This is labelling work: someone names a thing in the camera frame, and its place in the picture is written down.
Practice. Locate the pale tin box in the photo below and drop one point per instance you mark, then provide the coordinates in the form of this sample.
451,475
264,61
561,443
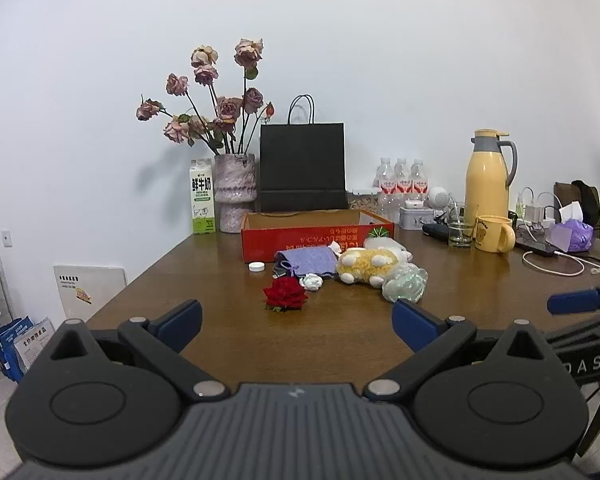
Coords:
416,218

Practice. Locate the dark bag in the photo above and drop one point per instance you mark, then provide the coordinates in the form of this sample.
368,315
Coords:
589,200

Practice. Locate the clear water bottle red label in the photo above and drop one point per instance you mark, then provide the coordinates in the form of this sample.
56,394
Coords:
418,180
385,180
402,180

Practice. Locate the white plastic packet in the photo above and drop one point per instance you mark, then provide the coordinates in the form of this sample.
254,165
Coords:
382,244

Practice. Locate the small white bottle cap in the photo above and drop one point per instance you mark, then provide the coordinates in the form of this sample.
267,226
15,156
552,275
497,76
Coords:
256,267

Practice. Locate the crumpled white tissue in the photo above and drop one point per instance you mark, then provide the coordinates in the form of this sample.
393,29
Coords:
311,282

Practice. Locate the white green milk carton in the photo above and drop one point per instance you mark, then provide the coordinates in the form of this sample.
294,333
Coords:
202,195

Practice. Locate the white charger plug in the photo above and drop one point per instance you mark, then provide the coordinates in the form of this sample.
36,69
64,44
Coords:
535,214

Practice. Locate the red cardboard box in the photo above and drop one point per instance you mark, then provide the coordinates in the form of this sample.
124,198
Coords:
260,245

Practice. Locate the dried pink rose bouquet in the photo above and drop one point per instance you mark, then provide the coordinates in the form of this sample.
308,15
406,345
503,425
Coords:
227,107

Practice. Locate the purple marbled vase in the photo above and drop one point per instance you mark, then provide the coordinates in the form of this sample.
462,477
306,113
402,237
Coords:
235,195

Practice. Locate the yellow white plush toy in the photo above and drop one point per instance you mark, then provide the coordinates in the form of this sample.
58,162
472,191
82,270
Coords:
365,262

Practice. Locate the brown chair back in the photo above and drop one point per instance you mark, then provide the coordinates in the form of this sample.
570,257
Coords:
562,195

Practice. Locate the purple tissue pack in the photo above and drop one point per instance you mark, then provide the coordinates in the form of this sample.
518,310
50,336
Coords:
572,235

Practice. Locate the black paper bag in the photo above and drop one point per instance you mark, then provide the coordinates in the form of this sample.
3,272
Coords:
302,165

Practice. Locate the clear jar of grains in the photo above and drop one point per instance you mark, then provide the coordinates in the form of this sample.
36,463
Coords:
364,202

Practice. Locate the black handheld device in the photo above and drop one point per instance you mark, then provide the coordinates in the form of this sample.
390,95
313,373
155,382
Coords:
435,230

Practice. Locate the red rose flower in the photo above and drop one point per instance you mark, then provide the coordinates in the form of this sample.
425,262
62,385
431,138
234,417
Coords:
285,294

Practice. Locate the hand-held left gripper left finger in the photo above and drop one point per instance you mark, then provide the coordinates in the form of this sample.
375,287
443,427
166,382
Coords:
180,322

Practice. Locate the white round gadget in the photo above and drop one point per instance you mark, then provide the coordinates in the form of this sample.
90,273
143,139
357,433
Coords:
439,197

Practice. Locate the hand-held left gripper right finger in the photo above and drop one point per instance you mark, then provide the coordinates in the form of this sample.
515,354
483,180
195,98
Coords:
415,325

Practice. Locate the tall clear glass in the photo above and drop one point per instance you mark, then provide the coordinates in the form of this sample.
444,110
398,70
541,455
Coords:
457,212

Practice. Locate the yellow mug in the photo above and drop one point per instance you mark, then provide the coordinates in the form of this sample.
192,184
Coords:
490,235

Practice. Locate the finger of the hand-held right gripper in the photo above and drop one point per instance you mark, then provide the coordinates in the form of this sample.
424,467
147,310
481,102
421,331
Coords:
575,301

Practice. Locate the short clear glass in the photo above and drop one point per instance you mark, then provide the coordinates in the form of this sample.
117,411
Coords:
461,236

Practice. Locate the pale green plastic bag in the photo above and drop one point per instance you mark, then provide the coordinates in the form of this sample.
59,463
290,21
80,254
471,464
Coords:
405,285

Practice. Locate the purple cloth pouch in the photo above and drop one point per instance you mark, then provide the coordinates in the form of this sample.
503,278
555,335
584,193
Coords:
310,260

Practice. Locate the white earbuds case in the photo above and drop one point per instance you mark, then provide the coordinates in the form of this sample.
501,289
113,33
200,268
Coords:
414,204

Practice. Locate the yellow thermos jug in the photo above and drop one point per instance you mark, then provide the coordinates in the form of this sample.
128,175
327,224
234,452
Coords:
487,185

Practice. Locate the black power strip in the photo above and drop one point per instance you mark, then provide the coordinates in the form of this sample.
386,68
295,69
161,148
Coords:
535,246

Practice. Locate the blue printed packet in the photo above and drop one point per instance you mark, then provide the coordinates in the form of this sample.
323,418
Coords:
35,347
7,342

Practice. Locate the white panel board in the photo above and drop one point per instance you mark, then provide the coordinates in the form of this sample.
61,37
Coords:
90,290

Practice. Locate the white wall socket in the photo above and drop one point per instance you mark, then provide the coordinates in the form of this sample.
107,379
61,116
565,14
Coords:
6,239

